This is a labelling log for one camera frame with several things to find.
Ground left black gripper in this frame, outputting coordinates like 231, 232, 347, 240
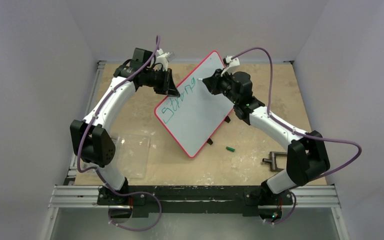
144, 68, 180, 98

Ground red-framed whiteboard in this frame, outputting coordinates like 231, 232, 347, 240
154, 51, 233, 158

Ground green marker cap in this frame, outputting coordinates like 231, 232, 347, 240
225, 146, 236, 153

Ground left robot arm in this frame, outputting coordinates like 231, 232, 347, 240
69, 48, 180, 205

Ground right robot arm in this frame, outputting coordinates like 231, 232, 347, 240
201, 69, 330, 204

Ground clear plastic screw box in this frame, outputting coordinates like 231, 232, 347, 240
116, 134, 150, 179

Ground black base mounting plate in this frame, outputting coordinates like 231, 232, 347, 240
97, 185, 294, 218

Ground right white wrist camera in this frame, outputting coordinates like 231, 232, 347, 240
220, 56, 240, 76

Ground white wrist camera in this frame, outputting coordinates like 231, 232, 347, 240
155, 48, 176, 71
220, 56, 240, 76

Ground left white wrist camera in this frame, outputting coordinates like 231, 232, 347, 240
155, 48, 176, 71

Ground grey metal crank handle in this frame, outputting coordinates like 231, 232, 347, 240
262, 151, 287, 173

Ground aluminium frame rail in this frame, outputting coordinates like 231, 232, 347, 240
47, 185, 340, 208

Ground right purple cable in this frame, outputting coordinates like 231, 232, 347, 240
230, 46, 363, 226

